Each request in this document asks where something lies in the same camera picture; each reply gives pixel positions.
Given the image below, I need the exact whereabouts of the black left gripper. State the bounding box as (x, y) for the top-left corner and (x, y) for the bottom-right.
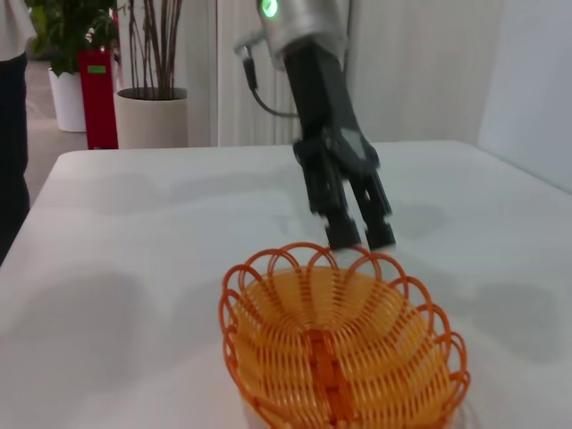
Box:
(282, 41), (398, 252)

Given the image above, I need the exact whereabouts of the orange woven wire basket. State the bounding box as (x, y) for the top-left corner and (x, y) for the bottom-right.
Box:
(218, 241), (471, 429)

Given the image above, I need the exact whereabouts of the large cream plant pot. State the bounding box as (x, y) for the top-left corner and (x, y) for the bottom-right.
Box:
(114, 87), (189, 150)

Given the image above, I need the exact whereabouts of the bare branch plant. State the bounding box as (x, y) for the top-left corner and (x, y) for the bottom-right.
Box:
(126, 0), (185, 94)

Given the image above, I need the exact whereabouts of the red box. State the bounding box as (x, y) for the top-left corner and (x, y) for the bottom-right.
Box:
(76, 46), (120, 151)

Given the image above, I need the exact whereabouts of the small white plant pot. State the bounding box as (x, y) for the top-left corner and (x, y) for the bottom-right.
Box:
(47, 66), (88, 133)

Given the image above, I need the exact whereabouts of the green leafy potted plant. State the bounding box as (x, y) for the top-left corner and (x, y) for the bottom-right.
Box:
(24, 0), (122, 78)

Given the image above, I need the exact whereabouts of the person in dark trousers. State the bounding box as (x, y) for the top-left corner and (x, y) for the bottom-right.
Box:
(0, 0), (38, 265)

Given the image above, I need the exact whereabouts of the left wrist connector cable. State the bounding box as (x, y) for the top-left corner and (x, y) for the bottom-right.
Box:
(233, 34), (301, 120)

